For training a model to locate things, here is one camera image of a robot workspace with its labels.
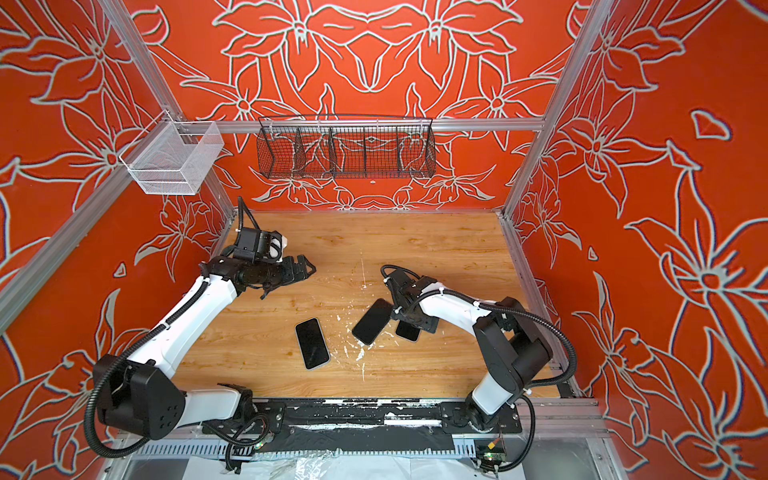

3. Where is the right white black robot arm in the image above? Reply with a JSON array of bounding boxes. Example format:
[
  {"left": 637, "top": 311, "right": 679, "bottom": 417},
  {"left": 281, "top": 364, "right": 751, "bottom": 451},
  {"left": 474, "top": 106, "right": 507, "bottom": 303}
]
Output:
[{"left": 384, "top": 272, "right": 553, "bottom": 430}]

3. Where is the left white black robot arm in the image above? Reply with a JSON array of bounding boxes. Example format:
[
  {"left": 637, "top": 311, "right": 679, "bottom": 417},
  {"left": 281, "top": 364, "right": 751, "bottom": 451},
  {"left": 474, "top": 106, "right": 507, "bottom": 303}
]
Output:
[{"left": 84, "top": 255, "right": 316, "bottom": 447}]

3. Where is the middle black phone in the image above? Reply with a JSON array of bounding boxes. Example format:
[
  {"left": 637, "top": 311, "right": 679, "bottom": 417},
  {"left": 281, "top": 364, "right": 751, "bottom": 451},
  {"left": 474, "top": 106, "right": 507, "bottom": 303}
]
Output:
[{"left": 351, "top": 298, "right": 393, "bottom": 346}]

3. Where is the black phone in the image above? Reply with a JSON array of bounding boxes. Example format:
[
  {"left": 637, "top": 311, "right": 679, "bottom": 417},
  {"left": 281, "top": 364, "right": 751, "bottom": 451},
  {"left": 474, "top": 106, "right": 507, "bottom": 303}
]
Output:
[
  {"left": 295, "top": 318, "right": 330, "bottom": 370},
  {"left": 351, "top": 298, "right": 393, "bottom": 346}
]

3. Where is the left black phone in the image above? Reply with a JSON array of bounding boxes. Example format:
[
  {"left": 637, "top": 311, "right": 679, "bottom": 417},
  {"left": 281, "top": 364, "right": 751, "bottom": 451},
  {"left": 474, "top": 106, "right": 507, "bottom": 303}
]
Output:
[{"left": 295, "top": 318, "right": 330, "bottom": 370}]

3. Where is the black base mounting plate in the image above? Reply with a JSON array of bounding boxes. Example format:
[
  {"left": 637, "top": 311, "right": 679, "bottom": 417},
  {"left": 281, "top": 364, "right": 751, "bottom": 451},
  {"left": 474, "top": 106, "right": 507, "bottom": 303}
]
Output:
[{"left": 239, "top": 399, "right": 523, "bottom": 458}]

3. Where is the clear plastic bin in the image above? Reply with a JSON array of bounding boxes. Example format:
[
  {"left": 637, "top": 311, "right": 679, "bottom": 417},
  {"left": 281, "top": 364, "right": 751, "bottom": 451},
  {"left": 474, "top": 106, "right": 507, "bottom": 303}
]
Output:
[{"left": 119, "top": 120, "right": 224, "bottom": 196}]

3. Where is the small green circuit board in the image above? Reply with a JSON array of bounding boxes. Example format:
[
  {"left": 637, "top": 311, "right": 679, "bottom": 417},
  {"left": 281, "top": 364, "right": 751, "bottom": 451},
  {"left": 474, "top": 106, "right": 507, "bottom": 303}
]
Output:
[{"left": 476, "top": 440, "right": 507, "bottom": 474}]

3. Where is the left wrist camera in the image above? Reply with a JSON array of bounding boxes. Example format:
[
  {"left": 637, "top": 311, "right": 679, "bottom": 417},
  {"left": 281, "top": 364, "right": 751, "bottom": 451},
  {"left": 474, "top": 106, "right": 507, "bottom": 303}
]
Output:
[{"left": 232, "top": 228, "right": 287, "bottom": 264}]

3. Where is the black wire basket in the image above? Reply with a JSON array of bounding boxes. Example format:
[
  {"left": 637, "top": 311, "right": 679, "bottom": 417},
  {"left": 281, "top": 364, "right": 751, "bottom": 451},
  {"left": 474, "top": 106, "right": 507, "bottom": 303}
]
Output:
[{"left": 256, "top": 115, "right": 437, "bottom": 180}]

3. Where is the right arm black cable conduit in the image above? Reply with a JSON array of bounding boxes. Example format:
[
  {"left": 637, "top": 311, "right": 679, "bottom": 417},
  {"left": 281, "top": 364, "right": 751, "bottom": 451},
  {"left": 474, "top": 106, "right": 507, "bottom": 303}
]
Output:
[{"left": 380, "top": 263, "right": 578, "bottom": 390}]

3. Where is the white perforated cable duct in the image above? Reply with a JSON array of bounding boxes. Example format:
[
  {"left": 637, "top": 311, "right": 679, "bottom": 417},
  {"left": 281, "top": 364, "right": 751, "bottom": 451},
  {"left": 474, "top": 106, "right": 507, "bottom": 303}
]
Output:
[{"left": 134, "top": 439, "right": 478, "bottom": 462}]

